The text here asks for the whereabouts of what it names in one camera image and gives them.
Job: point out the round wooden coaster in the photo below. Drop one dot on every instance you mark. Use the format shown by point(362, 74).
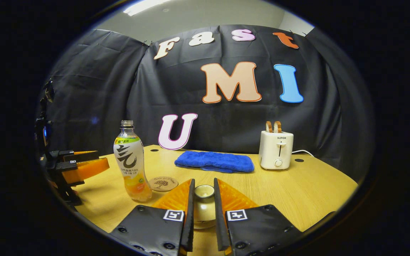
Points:
point(164, 184)

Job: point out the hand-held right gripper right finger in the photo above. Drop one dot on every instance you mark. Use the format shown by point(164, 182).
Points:
point(219, 220)

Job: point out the cream ceramic teacup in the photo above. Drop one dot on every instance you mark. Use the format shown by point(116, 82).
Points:
point(205, 225)

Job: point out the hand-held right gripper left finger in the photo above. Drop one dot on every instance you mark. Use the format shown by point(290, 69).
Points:
point(189, 220)

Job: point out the white toaster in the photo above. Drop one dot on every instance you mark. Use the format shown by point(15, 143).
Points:
point(271, 151)

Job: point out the clear labelled water bottle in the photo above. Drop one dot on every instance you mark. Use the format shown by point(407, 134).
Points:
point(131, 160)

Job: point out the black backdrop cloth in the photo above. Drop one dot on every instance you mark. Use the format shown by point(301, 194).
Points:
point(101, 89)

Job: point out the bread slice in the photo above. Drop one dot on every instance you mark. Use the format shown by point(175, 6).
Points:
point(278, 127)
point(269, 127)

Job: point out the cream teacup lid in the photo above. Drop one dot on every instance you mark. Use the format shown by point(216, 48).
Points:
point(204, 206)

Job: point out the blue towel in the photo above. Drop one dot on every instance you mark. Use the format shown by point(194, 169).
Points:
point(214, 160)

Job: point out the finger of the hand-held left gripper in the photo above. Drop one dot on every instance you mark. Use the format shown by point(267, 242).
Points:
point(84, 170)
point(77, 155)

